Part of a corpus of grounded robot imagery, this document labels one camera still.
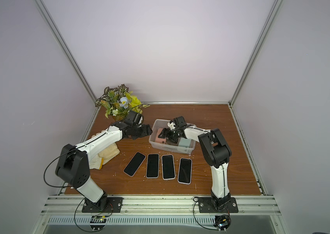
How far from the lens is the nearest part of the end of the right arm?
0.79 meters

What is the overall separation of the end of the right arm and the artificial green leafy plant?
0.20 metres

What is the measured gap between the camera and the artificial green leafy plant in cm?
89
